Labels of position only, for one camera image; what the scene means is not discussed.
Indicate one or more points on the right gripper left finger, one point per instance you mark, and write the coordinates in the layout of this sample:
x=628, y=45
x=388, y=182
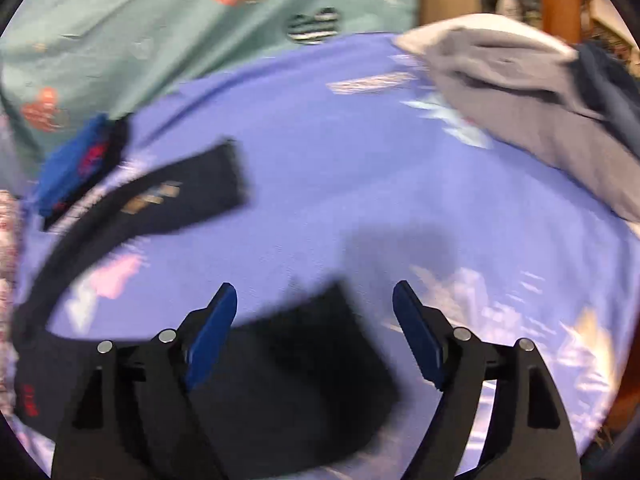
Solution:
x=130, y=415

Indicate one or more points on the dark navy pants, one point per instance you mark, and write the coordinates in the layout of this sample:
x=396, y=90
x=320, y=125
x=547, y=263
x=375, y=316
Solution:
x=296, y=389

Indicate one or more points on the floral rolled blanket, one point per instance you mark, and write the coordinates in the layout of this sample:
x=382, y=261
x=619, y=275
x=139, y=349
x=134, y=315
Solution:
x=10, y=249

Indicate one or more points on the blue folded pants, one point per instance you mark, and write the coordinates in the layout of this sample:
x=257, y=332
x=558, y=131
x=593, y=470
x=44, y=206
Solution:
x=72, y=164

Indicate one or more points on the black folded pants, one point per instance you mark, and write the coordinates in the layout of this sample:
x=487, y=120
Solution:
x=119, y=136

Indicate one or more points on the purple printed bedsheet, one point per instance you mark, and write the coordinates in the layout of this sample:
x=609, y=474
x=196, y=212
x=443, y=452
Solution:
x=357, y=171

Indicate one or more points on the dark navy garment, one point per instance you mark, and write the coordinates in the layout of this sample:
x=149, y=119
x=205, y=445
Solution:
x=609, y=90

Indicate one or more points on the grey garment pile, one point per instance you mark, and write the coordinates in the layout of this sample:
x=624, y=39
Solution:
x=515, y=81

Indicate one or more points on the green heart print pillow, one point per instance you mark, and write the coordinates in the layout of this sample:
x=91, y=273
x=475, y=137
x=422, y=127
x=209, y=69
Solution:
x=65, y=61

